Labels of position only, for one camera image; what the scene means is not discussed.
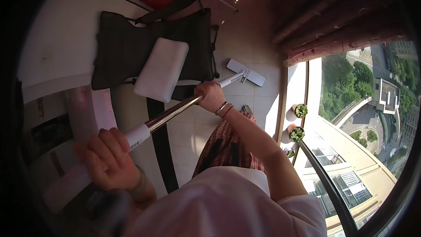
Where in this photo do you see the person's right hand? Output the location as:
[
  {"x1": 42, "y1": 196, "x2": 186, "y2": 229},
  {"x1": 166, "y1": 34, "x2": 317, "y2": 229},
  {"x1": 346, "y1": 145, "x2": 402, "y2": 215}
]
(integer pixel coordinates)
[{"x1": 194, "y1": 80, "x2": 227, "y2": 115}]

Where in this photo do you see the person's left hand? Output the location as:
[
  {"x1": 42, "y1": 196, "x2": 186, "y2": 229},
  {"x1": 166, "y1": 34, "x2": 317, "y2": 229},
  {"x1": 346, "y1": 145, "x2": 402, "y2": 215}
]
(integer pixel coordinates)
[{"x1": 73, "y1": 127, "x2": 143, "y2": 192}]

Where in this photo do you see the white mop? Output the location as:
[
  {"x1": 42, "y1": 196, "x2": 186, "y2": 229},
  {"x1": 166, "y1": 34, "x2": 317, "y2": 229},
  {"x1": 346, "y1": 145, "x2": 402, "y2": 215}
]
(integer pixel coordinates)
[{"x1": 123, "y1": 58, "x2": 266, "y2": 154}]

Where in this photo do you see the white pillow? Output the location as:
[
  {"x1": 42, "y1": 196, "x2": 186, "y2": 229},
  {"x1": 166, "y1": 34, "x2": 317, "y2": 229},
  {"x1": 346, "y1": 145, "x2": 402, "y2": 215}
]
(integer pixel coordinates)
[{"x1": 133, "y1": 37, "x2": 190, "y2": 103}]

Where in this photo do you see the green bangle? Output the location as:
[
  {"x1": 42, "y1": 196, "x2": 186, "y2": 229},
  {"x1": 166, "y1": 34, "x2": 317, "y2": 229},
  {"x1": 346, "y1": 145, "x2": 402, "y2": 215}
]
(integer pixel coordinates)
[{"x1": 128, "y1": 164, "x2": 148, "y2": 196}]

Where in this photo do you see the black folding chair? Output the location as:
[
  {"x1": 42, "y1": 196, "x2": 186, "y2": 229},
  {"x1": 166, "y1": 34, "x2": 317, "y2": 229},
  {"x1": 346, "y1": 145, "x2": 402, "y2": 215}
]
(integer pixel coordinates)
[{"x1": 91, "y1": 0, "x2": 220, "y2": 103}]

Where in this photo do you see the person's body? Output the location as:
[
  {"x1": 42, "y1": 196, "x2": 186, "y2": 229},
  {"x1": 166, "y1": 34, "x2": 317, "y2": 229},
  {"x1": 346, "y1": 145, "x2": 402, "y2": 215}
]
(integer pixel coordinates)
[{"x1": 88, "y1": 145, "x2": 328, "y2": 237}]

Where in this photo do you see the dark red curtain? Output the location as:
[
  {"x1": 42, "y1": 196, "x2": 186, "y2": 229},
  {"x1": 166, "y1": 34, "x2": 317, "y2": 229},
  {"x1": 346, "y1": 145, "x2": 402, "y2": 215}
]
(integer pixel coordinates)
[{"x1": 270, "y1": 0, "x2": 413, "y2": 68}]

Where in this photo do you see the black window railing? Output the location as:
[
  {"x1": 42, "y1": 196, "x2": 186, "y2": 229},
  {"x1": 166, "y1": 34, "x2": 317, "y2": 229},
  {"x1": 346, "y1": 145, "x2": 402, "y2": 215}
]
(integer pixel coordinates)
[{"x1": 298, "y1": 138, "x2": 359, "y2": 237}]

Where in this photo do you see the red string bracelet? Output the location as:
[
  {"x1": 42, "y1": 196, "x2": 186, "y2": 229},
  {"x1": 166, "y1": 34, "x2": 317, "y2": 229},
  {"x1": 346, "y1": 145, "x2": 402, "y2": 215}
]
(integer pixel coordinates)
[{"x1": 221, "y1": 104, "x2": 235, "y2": 119}]

